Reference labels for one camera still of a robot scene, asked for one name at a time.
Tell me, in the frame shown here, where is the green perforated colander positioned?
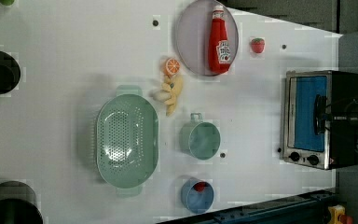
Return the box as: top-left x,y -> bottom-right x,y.
96,85 -> 158,197

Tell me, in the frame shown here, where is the orange slice toy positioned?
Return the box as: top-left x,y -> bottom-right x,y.
163,58 -> 181,77

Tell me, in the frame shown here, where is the red strawberry toy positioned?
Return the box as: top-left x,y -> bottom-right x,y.
251,38 -> 265,53

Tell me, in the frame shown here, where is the yellow red emergency button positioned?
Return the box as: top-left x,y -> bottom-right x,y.
328,204 -> 353,224

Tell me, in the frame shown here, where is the green mug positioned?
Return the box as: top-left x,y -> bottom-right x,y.
179,113 -> 221,161

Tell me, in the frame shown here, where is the red toy in cup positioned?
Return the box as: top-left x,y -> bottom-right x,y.
193,182 -> 206,192

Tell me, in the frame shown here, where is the blue cup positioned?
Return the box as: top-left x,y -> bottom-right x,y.
180,177 -> 214,214

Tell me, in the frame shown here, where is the black toaster oven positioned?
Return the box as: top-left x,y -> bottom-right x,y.
282,70 -> 358,170

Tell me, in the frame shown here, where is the peeled banana toy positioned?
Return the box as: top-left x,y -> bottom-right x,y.
152,75 -> 184,117

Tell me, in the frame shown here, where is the large black cylinder post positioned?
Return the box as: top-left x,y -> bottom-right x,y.
0,181 -> 44,224

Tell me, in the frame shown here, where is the red ketchup bottle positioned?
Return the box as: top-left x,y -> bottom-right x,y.
208,5 -> 231,75

